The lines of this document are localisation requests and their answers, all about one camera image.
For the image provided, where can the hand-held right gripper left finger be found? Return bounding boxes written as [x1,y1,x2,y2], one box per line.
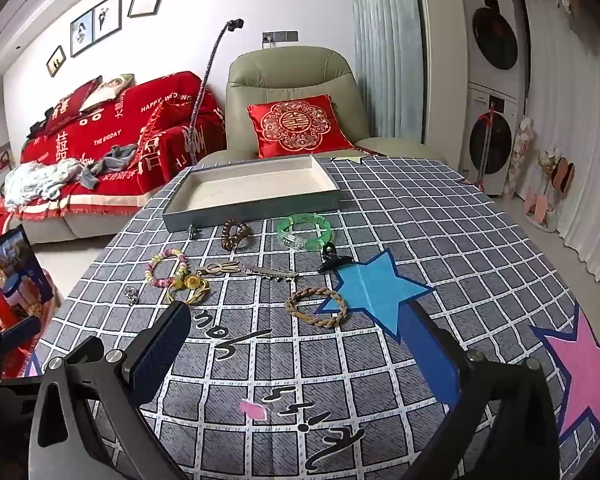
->
[30,301,192,480]

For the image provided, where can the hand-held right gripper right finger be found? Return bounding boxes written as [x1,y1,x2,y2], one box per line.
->
[399,301,567,480]

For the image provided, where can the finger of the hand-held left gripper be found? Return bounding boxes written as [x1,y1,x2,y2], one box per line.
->
[0,375,48,401]
[0,314,43,348]

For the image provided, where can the yellow cord pendant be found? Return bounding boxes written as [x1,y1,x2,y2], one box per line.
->
[165,274,213,306]

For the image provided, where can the pastel beaded bracelet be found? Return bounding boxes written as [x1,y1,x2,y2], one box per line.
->
[145,247,188,288]

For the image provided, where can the silver metal hair clip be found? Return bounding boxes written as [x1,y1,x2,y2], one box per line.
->
[240,262,299,278]

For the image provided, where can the black hair claw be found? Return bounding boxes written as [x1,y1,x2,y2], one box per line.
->
[317,241,355,274]

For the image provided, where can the tan braided rope bracelet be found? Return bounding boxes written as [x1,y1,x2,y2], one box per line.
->
[284,286,348,327]

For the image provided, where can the green translucent bangle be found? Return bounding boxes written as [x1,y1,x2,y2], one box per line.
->
[276,212,333,252]

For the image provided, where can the grey tray with cream lining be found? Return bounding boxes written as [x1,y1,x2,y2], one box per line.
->
[161,154,342,233]

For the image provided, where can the red gift bags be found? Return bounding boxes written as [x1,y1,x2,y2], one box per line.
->
[0,260,56,376]

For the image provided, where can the blue printed box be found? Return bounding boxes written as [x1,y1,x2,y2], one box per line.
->
[0,227,56,306]

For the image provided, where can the blue star sticker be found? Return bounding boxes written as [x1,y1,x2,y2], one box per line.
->
[314,247,436,343]

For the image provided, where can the beige bow hair clip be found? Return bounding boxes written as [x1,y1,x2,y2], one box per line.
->
[197,261,242,277]

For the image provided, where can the light grey sofa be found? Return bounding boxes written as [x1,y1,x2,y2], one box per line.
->
[25,205,141,246]

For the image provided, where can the pink paper scrap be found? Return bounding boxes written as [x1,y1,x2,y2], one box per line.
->
[239,399,268,420]

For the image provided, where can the pale blue white cloth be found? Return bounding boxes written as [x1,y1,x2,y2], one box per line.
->
[2,157,83,211]

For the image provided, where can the pink star sticker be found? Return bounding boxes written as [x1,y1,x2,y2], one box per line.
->
[530,305,600,448]

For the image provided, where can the grey cloth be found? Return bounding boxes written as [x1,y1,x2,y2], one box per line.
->
[80,144,140,191]

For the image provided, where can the white washing machine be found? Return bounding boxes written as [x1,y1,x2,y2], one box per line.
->
[460,82,523,196]

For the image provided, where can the pink floor ornament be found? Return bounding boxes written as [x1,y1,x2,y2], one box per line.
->
[522,150,576,233]

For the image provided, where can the red fringed cushion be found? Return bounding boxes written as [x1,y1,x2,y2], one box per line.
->
[137,100,196,171]

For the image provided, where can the white flower card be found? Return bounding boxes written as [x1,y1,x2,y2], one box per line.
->
[510,117,537,186]

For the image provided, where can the red printed pillow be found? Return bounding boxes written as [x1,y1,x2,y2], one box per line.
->
[45,76,103,131]

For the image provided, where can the red printed blanket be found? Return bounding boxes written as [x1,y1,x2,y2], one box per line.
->
[0,72,228,221]

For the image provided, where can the white printed pillow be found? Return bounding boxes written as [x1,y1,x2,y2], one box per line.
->
[79,73,136,112]

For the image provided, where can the red embroidered cushion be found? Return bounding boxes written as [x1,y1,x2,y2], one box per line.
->
[246,94,356,159]

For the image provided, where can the gooseneck phone holder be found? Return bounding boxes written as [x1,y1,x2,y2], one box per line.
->
[185,18,244,163]

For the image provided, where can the white sheer curtain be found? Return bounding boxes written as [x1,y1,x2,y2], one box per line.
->
[522,0,600,286]

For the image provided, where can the pale green leather armchair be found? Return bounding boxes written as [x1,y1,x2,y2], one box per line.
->
[195,46,448,171]

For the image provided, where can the white dryer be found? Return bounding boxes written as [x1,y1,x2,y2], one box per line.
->
[462,0,526,93]

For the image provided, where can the teal curtain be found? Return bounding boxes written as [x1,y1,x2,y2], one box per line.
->
[347,0,426,136]

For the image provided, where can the brown wooden bead bracelet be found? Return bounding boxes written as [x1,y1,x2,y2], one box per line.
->
[221,219,252,251]

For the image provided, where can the red mop handle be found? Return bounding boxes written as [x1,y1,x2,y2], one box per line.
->
[475,100,497,191]

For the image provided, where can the small black picture frame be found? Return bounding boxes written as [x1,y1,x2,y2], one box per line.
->
[46,45,67,77]

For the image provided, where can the portrait picture frame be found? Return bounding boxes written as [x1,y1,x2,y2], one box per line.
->
[70,10,95,58]

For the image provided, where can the tall couple picture frame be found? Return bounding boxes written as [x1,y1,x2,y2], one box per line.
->
[92,0,123,43]

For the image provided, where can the white document picture frame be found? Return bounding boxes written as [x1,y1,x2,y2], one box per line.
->
[127,0,163,18]

